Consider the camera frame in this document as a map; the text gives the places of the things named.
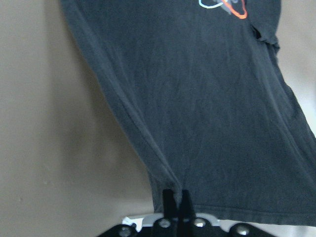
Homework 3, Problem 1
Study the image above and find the black graphic t-shirt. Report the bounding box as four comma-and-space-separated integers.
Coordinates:
61, 0, 316, 226

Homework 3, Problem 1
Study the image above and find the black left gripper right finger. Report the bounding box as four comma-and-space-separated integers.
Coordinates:
178, 190, 196, 220

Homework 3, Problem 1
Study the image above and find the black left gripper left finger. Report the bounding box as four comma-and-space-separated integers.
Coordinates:
162, 189, 178, 220

